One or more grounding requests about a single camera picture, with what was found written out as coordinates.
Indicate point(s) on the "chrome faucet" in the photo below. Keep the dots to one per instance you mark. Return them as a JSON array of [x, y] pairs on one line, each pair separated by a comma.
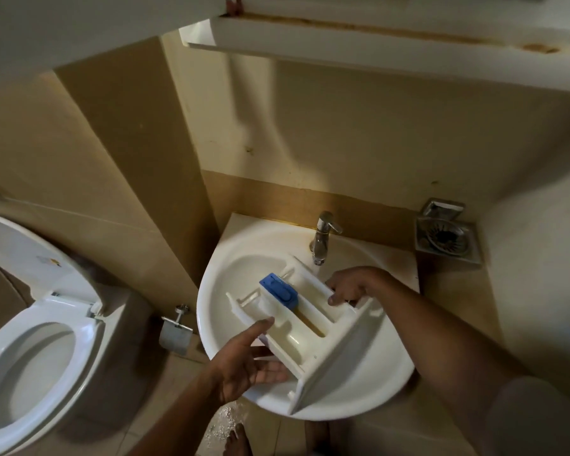
[[321, 242]]

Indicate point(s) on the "person's right thumb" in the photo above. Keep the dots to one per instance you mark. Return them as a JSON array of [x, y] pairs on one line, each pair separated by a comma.
[[343, 300]]

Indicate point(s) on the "person's left hand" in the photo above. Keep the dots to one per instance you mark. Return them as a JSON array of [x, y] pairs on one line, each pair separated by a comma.
[[235, 365]]

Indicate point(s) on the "square metal floor drain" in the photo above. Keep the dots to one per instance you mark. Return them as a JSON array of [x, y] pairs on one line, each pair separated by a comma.
[[449, 239]]

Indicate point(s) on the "blue plastic drawer insert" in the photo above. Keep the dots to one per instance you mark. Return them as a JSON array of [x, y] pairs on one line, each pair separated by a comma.
[[279, 292]]

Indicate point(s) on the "white ceramic sink basin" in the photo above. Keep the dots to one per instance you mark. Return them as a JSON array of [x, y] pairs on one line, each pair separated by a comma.
[[247, 265]]

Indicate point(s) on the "person's grey shirt sleeve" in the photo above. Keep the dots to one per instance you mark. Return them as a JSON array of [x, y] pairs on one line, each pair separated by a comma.
[[541, 417]]

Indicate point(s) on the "person's left thumb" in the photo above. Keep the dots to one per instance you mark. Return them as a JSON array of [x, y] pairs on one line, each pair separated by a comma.
[[261, 330]]

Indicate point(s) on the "white toilet seat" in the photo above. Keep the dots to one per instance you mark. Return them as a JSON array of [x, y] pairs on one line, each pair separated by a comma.
[[83, 341]]

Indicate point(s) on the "white toilet lid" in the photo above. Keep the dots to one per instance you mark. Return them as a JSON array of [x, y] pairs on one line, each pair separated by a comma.
[[23, 256]]

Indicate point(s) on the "person's left forearm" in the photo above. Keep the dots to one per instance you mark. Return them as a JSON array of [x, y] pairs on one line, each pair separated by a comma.
[[180, 417]]

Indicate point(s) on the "chrome toilet paper holder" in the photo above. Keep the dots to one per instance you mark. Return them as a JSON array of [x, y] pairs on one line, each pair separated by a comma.
[[175, 334]]

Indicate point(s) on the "white plastic detergent drawer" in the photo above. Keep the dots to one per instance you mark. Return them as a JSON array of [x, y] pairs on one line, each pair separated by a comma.
[[332, 370]]

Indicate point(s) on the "white wall cabinet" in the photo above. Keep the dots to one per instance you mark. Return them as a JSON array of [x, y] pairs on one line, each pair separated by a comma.
[[361, 47]]

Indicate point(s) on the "person's right forearm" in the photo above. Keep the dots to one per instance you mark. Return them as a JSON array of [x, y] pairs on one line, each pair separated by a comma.
[[432, 337]]

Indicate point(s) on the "white toilet bowl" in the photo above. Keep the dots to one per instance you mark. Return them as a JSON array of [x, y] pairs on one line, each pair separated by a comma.
[[118, 346]]

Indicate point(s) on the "person's left foot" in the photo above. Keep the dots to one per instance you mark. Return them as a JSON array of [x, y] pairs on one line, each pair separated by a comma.
[[237, 441]]

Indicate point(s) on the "person's right hand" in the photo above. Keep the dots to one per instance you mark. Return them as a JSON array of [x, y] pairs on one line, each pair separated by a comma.
[[356, 282]]

